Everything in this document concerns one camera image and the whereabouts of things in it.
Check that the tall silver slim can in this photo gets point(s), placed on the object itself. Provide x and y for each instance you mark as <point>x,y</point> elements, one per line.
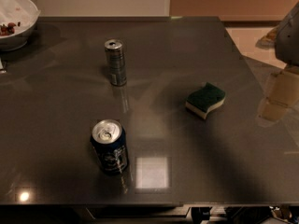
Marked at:
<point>116,62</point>

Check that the green and yellow sponge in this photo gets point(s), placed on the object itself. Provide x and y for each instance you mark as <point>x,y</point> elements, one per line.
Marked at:
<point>205,100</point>

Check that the blue pepsi can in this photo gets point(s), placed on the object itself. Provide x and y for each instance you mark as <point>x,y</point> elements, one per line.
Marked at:
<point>109,142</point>

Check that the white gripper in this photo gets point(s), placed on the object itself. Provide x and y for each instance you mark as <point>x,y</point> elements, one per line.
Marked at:
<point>289,41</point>

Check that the white bowl with snacks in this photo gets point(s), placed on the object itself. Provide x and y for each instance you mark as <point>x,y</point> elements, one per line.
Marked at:
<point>22,13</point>

